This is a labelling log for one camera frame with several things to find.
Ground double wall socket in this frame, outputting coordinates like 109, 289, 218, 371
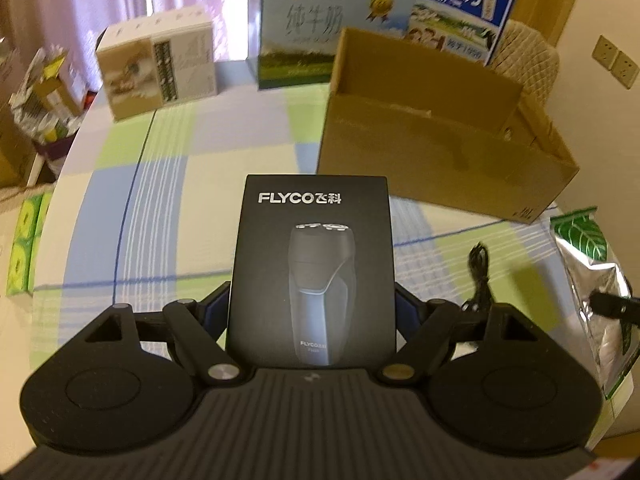
592, 36, 639, 89

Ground light blue milk carton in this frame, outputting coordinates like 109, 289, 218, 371
247, 0, 416, 89

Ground quilted beige chair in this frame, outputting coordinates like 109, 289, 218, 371
488, 20, 560, 106

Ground brown cardboard box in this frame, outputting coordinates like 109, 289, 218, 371
317, 28, 579, 223

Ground green tissue pack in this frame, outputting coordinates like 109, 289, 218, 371
6, 191, 53, 297

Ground dark blue milk carton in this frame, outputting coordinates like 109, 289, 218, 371
405, 0, 515, 66

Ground brown cardboard boxes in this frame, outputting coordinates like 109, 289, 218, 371
0, 55, 36, 188

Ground silver green tea bag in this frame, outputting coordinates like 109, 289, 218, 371
550, 208, 639, 396

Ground white beige product box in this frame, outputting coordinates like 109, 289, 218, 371
96, 4, 217, 122

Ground black cable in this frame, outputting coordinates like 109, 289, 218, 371
459, 242, 497, 313

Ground black shaver box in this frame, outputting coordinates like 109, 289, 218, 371
227, 174, 396, 368

